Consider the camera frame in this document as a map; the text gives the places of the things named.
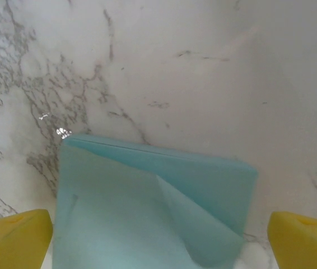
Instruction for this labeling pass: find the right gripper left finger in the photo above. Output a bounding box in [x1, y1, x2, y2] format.
[0, 208, 54, 269]

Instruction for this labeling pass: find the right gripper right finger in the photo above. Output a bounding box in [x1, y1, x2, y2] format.
[267, 211, 317, 269]

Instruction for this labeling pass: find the blue sticky note pad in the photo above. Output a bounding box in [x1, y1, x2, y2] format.
[52, 133, 259, 269]

